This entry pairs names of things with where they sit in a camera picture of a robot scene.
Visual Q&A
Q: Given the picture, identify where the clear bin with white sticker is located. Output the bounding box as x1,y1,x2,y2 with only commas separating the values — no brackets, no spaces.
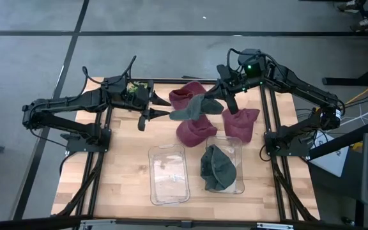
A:
148,142,191,206

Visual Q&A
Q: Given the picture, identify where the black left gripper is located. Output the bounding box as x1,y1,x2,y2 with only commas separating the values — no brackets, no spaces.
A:
105,76,172,132

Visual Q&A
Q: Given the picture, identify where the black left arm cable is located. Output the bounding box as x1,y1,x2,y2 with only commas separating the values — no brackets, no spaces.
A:
81,55,137,87

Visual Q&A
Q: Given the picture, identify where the black diagonal bar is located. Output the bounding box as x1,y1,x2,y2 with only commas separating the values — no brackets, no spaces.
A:
308,120,368,161

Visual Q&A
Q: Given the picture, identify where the dark green cap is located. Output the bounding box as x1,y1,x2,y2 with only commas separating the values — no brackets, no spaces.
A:
169,93,225,121
199,144,238,192

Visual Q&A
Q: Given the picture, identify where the black crossbar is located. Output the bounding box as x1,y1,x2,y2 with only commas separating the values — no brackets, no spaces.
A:
0,214,368,230

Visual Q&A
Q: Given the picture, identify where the black stand foot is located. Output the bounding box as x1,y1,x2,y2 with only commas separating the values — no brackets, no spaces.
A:
322,63,368,87

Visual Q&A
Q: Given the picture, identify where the yellow cable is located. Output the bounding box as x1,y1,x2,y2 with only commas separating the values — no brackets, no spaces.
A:
351,81,368,102

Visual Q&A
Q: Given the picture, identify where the silver metal bracket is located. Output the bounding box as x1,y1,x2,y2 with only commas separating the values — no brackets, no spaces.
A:
79,218,117,230
256,222,295,230

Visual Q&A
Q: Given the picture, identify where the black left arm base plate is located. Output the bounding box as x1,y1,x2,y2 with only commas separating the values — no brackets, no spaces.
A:
60,127,112,153

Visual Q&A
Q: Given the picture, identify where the black aluminium extrusion frame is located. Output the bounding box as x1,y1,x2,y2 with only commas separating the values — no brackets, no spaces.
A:
53,76,319,223

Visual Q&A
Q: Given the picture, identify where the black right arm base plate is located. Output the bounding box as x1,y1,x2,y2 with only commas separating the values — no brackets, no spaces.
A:
263,129,311,159

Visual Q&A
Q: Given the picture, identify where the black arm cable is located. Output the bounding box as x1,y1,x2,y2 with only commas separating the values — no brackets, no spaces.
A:
226,47,279,81
81,55,137,87

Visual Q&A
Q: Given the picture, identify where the maroon cap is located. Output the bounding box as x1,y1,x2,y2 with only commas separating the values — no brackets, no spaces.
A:
168,80,208,111
221,107,261,144
175,114,219,148

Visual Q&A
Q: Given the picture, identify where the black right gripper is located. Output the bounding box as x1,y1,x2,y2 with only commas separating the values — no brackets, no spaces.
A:
204,63,249,115

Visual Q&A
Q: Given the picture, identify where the small green artificial plant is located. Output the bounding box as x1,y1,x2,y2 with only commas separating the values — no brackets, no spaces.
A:
126,81,149,95

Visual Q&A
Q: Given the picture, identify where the person's shoe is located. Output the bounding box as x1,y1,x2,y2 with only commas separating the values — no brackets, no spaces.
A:
349,17,368,33
336,0,360,13

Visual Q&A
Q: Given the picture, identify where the white box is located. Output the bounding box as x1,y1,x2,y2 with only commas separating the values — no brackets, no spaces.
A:
308,131,351,178

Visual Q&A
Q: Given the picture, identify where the clear plastic bin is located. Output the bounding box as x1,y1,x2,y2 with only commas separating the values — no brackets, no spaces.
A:
205,135,247,195

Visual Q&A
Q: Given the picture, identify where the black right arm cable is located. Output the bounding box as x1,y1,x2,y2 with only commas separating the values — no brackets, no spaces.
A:
226,47,279,81

